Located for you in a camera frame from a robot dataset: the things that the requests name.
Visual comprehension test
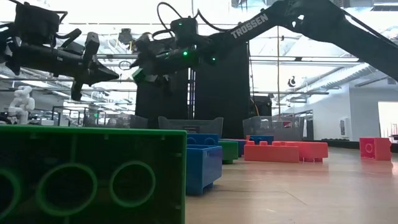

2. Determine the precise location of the black folding partition screen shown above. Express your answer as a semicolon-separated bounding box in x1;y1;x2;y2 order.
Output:
135;27;251;140

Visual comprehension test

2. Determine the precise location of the hanging black cable coil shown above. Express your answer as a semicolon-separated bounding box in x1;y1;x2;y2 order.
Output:
118;60;134;72

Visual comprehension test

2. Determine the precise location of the long orange toy brick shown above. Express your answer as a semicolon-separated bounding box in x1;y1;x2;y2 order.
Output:
244;141;300;163
272;141;329;162

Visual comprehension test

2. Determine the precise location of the white humanoid robot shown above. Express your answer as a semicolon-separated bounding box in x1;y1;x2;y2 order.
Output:
7;86;36;125

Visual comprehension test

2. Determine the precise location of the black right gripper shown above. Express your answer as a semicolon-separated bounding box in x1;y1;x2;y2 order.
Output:
129;32;217;96

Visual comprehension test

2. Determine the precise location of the grey plastic bin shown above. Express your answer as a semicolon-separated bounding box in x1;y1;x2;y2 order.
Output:
157;116;224;139
83;114;149;130
242;116;305;142

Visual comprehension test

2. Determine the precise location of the white wall dispenser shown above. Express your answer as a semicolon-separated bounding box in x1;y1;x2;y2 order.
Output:
339;117;352;139

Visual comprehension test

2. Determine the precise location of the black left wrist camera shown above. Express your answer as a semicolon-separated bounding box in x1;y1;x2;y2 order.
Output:
14;2;60;45

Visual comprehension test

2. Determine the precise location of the black metal rack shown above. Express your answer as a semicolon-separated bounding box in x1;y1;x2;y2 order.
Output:
52;105;106;127

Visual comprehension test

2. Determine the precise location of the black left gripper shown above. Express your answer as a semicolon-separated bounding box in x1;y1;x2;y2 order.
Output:
12;32;120;102

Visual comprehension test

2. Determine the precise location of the small green toy brick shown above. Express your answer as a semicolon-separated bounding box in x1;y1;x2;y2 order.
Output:
219;140;239;165

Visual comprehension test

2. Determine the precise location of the thin hanging pole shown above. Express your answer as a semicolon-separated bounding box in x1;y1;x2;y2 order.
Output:
276;26;280;116

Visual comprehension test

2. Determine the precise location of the long green toy brick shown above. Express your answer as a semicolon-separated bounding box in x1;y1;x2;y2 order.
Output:
0;125;187;224

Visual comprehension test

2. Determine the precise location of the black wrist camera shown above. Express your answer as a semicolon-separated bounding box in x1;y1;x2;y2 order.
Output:
170;17;199;47
14;2;60;45

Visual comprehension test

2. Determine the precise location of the black ceiling cable reel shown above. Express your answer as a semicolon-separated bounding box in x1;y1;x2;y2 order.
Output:
118;27;139;54

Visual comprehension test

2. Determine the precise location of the black equipment box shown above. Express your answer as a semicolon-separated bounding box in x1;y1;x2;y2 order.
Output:
250;95;273;118

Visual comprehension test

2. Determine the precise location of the small blue toy brick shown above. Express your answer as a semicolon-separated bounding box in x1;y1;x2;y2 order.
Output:
185;144;223;196
248;135;274;146
186;133;220;147

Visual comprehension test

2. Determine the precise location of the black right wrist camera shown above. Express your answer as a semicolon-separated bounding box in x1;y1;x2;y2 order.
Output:
170;17;199;47

